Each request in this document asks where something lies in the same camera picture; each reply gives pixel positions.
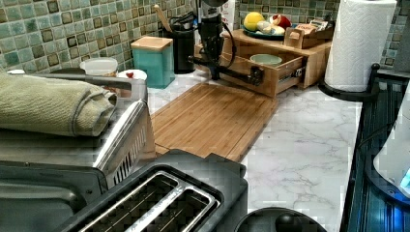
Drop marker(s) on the silver toaster oven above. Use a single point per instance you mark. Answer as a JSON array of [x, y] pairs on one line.
[[47, 178]]

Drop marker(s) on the black paper towel holder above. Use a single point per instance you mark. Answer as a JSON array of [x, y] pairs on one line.
[[368, 95]]

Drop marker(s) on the bamboo drawer cabinet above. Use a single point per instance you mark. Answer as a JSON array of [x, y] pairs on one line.
[[315, 57]]

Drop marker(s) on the small wooden tray box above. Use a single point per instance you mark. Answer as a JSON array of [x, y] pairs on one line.
[[306, 35]]

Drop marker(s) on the yellow plush lemon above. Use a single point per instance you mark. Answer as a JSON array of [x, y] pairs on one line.
[[251, 20]]

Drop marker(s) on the blue plate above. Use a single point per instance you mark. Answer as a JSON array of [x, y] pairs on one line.
[[259, 35]]

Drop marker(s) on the black and silver toaster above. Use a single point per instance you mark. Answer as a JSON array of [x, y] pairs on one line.
[[178, 192]]

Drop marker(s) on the bamboo cutting board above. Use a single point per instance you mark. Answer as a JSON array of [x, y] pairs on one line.
[[212, 119]]

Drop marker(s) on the white plush garlic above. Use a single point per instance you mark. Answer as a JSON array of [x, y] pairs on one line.
[[269, 28]]

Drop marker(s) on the red plush apple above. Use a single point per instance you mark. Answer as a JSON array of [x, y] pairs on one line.
[[280, 20]]

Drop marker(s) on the wooden spoon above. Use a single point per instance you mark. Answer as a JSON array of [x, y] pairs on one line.
[[163, 19]]

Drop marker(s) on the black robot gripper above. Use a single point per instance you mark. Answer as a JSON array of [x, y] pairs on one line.
[[210, 28]]

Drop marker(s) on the black drawer handle bar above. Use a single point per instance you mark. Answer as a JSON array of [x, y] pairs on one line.
[[255, 77]]

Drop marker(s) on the black utensil holder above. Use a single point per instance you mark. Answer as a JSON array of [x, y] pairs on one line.
[[183, 48]]

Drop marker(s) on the clear jar of snacks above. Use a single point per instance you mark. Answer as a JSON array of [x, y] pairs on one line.
[[104, 66]]

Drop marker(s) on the pale green bowl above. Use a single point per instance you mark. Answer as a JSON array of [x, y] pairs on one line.
[[266, 59]]

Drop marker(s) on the teal canister with bamboo lid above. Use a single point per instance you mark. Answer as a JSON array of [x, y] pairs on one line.
[[154, 55]]

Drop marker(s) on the white dish with red item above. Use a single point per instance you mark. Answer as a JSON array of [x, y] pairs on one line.
[[134, 74]]

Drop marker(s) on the bamboo drawer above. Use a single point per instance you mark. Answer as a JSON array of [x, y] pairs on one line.
[[275, 79]]

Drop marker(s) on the folded green towel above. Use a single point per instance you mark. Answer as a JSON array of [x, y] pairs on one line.
[[56, 106]]

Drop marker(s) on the paper towel roll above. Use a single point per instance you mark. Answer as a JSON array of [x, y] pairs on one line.
[[361, 31]]

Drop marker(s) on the black round lid with knob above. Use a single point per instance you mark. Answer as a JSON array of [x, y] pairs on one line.
[[277, 219]]

